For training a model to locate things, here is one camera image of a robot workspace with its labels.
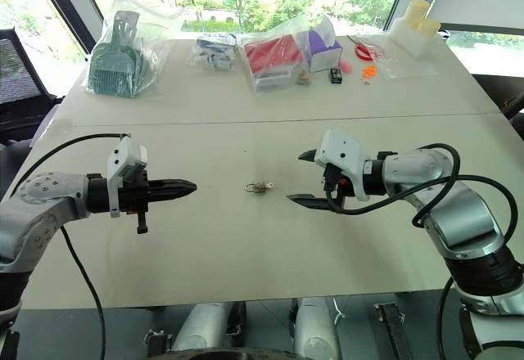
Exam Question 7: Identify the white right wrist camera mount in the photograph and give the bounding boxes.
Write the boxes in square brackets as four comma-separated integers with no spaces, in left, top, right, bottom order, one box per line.
[316,128,372,202]

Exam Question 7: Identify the red and white box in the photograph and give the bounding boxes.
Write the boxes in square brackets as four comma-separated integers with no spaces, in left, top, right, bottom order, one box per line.
[244,34,306,92]

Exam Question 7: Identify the short pale yellow cylinder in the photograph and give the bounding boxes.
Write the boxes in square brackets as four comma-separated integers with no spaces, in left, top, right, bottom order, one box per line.
[421,17,442,37]

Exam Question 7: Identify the small brass padlock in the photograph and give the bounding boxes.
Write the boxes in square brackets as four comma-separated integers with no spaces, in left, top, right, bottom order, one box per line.
[243,179,268,196]

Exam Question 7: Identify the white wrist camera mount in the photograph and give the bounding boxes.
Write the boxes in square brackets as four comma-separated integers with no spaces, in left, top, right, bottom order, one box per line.
[316,128,372,202]
[106,135,149,218]

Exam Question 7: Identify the green plastic dustpan set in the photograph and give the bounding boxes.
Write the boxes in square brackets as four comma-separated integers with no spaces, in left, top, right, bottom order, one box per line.
[88,10,160,100]

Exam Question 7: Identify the flat clear plastic bag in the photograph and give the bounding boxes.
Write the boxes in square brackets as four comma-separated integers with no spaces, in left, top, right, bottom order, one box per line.
[367,34,440,82]

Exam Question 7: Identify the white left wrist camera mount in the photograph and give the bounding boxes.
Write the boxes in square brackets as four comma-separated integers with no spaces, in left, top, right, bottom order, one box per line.
[106,135,149,218]

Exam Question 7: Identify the red handled scissors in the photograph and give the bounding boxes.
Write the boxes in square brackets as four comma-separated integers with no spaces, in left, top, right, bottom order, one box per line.
[346,34,386,61]

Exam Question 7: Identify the clear bag around red box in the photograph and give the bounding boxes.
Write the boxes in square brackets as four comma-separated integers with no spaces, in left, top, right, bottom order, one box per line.
[240,15,331,96]

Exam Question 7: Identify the tall pale yellow cylinder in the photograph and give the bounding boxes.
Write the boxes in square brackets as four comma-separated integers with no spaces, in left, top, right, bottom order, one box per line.
[404,0,429,28]

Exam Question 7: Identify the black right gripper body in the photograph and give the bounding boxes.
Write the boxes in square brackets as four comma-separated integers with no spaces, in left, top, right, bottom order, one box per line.
[322,163,355,214]

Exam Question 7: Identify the clear bag around dustpans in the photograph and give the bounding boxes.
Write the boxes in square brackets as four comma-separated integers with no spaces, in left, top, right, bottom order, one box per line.
[83,0,186,100]

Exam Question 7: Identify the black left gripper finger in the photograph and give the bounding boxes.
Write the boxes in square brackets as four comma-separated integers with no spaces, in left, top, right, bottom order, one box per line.
[147,178,198,191]
[147,189,197,205]

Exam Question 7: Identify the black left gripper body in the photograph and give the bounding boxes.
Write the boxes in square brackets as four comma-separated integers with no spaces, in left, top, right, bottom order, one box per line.
[117,170,151,236]

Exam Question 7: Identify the purple and white box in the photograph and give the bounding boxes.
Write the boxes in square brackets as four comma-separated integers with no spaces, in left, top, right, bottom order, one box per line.
[304,28,345,74]

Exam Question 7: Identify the black mesh office chair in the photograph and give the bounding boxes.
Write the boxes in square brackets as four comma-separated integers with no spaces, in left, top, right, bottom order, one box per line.
[0,27,66,145]

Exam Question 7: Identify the bag of blue white parts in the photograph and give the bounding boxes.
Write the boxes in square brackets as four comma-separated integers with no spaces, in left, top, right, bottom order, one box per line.
[187,32,242,74]

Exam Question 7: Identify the white block holder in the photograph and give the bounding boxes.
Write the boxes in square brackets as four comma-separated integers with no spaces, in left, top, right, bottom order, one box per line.
[388,17,437,59]

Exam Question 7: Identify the silver rounded robot leg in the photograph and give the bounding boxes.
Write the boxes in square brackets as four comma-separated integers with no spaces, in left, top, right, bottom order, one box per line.
[170,302,229,353]
[293,296,341,360]

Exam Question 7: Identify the black metal bracket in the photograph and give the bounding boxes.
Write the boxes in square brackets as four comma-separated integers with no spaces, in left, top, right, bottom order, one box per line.
[373,301,413,360]
[142,328,174,358]

